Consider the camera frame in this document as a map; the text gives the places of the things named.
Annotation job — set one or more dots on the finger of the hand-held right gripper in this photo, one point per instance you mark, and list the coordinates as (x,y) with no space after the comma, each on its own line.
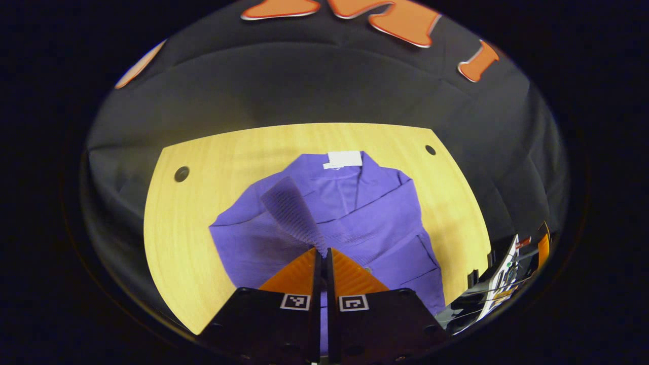
(543,251)

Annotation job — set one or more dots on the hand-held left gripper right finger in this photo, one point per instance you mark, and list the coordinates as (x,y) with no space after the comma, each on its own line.
(330,284)

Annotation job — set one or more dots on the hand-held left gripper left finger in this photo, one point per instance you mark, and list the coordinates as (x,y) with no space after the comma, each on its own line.
(317,284)

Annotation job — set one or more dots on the purple ribbed jacket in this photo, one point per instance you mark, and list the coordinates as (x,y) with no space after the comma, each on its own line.
(355,213)

